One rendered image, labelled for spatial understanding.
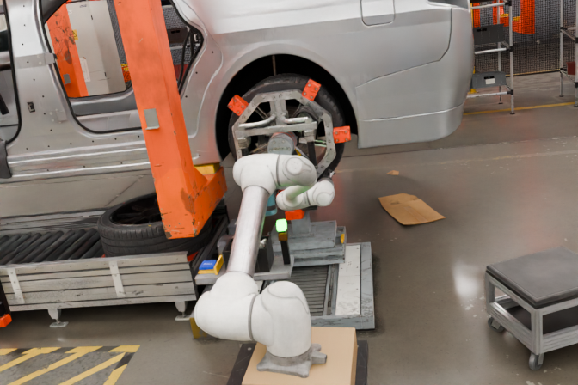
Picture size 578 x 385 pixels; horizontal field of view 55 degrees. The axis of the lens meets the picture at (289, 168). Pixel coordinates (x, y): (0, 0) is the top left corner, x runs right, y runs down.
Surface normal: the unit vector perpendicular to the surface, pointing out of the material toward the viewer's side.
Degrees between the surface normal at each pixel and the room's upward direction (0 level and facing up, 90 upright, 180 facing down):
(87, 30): 90
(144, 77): 90
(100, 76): 90
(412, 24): 90
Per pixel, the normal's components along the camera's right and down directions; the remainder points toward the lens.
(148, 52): -0.12, 0.31
